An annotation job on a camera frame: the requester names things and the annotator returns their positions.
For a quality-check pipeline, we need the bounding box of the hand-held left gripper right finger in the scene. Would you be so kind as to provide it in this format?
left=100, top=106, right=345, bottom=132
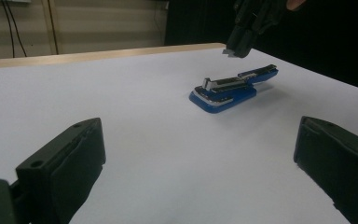
left=293, top=116, right=358, bottom=224

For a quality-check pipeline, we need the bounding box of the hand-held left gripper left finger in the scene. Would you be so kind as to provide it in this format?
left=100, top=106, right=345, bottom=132
left=15, top=117, right=107, bottom=224

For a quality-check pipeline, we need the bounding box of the thin black cable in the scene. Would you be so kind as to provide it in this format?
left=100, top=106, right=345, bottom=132
left=46, top=0, right=60, bottom=56

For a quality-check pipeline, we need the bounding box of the blue stapler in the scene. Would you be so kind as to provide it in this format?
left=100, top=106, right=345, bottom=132
left=188, top=63, right=280, bottom=115

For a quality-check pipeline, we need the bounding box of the grey staple strip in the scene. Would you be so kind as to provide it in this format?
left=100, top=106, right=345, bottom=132
left=222, top=48, right=240, bottom=59

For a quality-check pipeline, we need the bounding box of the dark curtain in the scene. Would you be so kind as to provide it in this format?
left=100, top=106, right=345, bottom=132
left=164, top=0, right=358, bottom=94

